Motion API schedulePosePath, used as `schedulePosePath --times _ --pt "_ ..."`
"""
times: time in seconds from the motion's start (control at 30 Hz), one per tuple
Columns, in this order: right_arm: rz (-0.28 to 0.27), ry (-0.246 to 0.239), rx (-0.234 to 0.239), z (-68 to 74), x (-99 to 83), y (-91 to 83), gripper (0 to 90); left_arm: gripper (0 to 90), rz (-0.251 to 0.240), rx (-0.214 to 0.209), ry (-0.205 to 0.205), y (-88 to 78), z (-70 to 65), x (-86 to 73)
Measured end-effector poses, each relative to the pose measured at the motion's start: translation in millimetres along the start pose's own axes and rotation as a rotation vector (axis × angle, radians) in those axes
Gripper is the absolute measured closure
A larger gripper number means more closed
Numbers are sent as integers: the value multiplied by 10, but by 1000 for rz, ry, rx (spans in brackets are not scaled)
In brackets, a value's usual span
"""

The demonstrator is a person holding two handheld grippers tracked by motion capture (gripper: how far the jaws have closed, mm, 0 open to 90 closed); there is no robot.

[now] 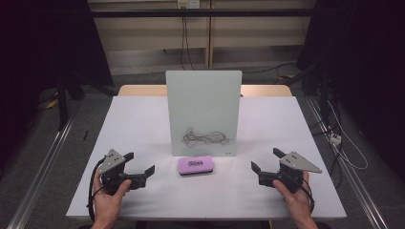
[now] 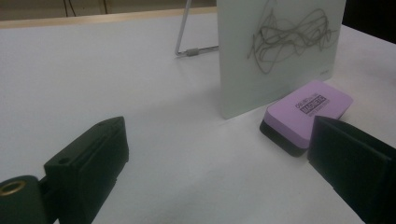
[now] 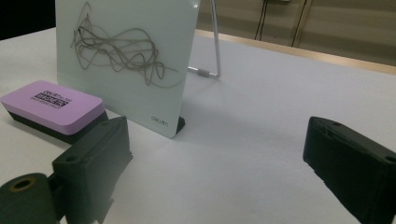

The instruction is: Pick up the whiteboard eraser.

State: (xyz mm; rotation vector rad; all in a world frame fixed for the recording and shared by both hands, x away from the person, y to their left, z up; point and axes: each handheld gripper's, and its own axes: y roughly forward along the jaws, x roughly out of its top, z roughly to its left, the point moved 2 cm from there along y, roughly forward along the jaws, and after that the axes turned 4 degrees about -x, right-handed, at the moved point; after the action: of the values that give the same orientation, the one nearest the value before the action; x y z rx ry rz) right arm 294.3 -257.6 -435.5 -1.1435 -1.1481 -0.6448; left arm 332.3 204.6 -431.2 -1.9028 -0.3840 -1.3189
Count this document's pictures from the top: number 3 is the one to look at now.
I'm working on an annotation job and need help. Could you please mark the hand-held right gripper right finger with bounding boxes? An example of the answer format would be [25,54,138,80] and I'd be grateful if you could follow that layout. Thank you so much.
[303,116,396,224]

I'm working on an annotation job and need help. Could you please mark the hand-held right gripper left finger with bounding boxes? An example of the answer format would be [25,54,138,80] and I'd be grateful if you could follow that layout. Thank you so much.
[51,116,134,224]

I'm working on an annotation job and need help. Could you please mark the purple whiteboard eraser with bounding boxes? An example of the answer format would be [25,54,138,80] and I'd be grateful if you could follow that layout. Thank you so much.
[0,79,109,146]

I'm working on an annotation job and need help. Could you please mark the glass whiteboard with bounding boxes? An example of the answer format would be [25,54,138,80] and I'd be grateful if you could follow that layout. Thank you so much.
[55,0,222,139]

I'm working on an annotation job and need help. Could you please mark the wooden table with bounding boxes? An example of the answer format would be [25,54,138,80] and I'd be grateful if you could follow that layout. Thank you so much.
[194,28,396,76]

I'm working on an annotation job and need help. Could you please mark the wooden wall post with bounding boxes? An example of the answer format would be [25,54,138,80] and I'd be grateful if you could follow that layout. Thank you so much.
[291,0,313,48]

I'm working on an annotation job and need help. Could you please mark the black hanging cables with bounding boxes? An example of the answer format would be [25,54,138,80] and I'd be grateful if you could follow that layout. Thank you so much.
[254,0,271,41]

